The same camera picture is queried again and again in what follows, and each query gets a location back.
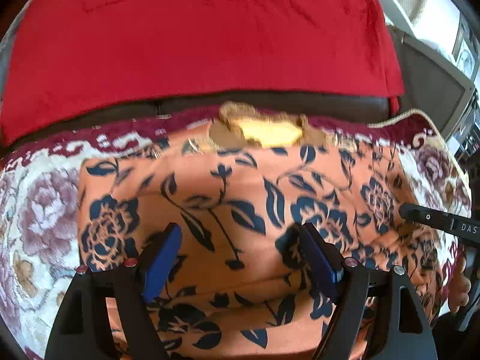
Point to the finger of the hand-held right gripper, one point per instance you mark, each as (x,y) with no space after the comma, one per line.
(423,215)

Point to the framed picture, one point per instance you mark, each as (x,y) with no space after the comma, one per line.
(465,52)

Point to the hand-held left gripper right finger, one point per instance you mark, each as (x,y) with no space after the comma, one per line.
(318,262)

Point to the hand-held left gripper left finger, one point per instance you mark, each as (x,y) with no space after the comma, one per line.
(163,266)

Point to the red blanket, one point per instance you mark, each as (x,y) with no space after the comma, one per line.
(187,37)

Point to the person's right hand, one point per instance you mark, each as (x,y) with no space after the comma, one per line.
(461,285)

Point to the grey monitor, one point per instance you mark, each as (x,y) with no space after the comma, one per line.
(431,82)

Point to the floral plush blanket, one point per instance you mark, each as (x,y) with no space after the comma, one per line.
(41,202)

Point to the orange floral garment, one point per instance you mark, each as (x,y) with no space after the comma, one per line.
(243,180)

